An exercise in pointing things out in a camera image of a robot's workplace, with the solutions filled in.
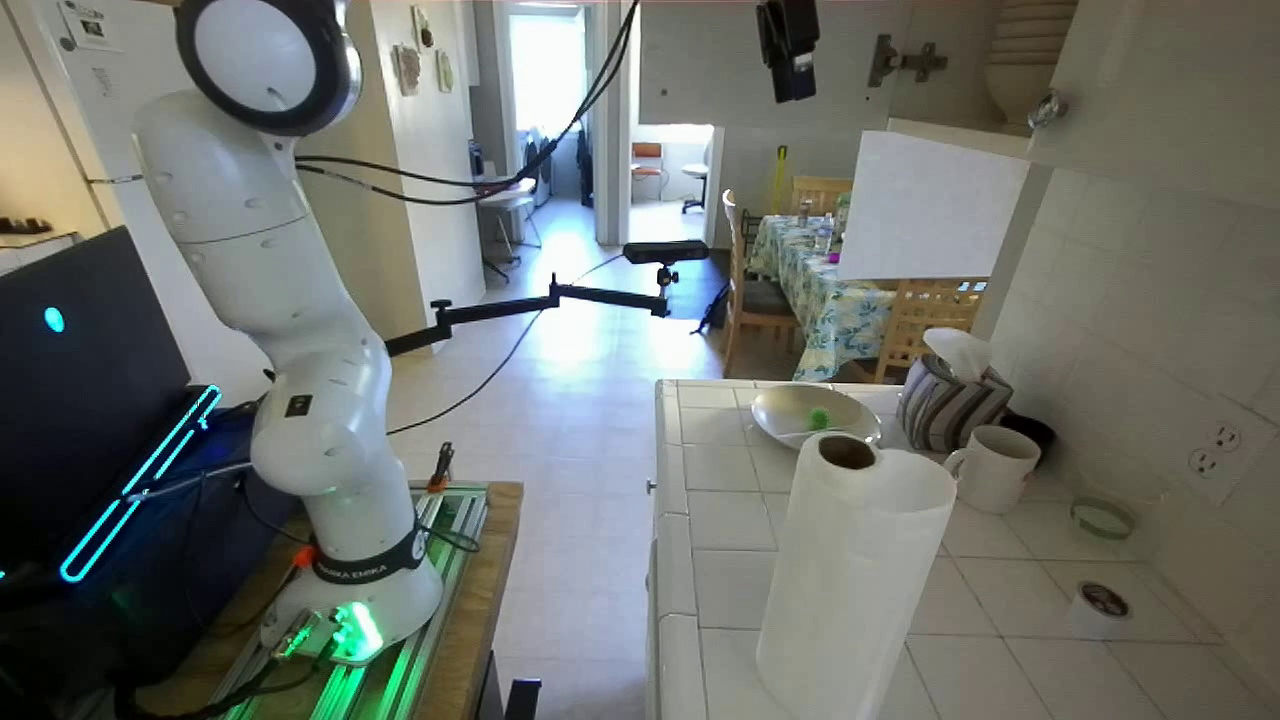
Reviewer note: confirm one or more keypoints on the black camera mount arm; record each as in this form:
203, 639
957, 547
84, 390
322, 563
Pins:
656, 253

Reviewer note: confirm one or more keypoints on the small green rimmed dish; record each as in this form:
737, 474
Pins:
1111, 522

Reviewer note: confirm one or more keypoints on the wooden dining chair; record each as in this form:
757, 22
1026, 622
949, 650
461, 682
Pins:
755, 303

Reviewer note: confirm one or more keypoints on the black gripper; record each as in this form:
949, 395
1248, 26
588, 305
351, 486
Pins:
790, 33

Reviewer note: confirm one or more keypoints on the white paper towel roll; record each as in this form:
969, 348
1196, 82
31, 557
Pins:
858, 547

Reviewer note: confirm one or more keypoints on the white electrical outlet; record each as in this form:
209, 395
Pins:
1213, 459

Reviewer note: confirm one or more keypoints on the dining table with floral cloth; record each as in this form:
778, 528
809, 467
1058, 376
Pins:
843, 323

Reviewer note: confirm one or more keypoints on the small white cup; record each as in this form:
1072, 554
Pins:
1096, 609

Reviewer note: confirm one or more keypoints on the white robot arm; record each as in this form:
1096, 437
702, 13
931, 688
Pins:
221, 171

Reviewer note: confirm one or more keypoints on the white cabinet door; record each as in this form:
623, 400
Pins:
874, 60
1168, 89

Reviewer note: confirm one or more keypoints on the white board panel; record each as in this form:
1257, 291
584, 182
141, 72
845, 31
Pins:
931, 205

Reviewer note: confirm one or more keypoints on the white floral mug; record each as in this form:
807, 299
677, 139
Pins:
992, 467

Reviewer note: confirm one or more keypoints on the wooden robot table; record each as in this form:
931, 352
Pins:
367, 658

